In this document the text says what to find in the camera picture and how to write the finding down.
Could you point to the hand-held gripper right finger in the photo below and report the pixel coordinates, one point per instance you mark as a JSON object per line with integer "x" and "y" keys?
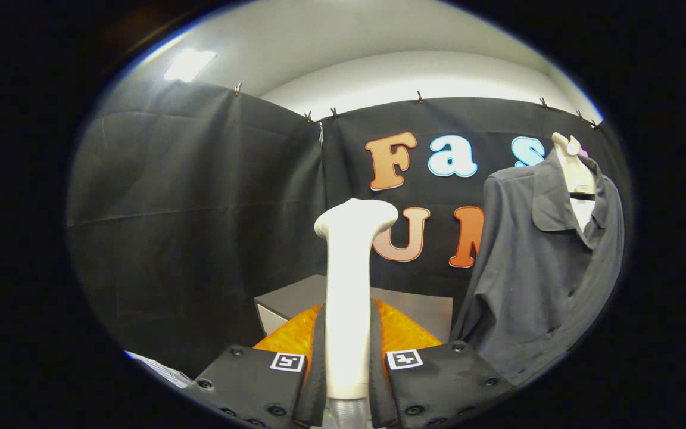
{"x": 377, "y": 387}

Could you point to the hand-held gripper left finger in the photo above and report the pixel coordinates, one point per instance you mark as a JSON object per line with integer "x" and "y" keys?
{"x": 318, "y": 381}

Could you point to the white garment steamer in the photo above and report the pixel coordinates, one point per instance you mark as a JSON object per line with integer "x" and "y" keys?
{"x": 348, "y": 310}

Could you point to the grey button shirt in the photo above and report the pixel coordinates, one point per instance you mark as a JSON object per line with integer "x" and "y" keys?
{"x": 527, "y": 286}

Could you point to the grey drawer cabinet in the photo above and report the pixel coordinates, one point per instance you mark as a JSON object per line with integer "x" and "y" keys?
{"x": 414, "y": 310}

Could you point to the black backdrop cloth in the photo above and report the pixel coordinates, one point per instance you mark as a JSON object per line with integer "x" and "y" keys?
{"x": 200, "y": 238}

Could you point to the white mannequin torso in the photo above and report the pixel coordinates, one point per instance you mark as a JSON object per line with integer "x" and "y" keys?
{"x": 575, "y": 173}

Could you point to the narrow ceiling light panel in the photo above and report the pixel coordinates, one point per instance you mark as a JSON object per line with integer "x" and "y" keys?
{"x": 189, "y": 65}

